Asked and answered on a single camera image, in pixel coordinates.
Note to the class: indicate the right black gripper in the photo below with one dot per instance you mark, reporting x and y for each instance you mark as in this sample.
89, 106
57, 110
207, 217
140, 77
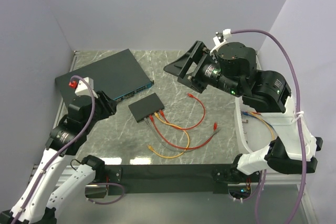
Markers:
199, 53

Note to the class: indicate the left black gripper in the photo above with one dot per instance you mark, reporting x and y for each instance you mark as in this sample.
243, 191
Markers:
109, 105

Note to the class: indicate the small black box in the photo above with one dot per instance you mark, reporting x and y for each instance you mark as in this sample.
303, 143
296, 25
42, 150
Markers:
145, 107

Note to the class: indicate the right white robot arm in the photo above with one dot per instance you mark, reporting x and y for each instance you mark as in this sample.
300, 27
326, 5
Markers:
232, 68

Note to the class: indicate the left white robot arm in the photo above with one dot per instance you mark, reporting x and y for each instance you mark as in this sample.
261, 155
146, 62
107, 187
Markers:
43, 201

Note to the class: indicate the white plastic bin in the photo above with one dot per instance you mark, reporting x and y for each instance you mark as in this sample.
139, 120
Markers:
253, 131

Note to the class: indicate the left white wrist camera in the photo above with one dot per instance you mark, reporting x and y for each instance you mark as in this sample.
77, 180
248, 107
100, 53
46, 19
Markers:
82, 89

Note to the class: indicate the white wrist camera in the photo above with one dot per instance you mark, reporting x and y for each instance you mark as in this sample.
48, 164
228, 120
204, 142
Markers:
220, 39
82, 89

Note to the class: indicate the large black network switch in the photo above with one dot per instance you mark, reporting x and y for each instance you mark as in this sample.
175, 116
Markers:
118, 74

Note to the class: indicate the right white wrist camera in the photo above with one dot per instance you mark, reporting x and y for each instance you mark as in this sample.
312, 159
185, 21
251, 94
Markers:
220, 39

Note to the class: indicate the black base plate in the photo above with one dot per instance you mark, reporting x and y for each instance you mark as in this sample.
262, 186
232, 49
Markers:
193, 178

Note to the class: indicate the aluminium frame rail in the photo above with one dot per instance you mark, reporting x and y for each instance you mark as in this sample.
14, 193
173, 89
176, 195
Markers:
271, 178

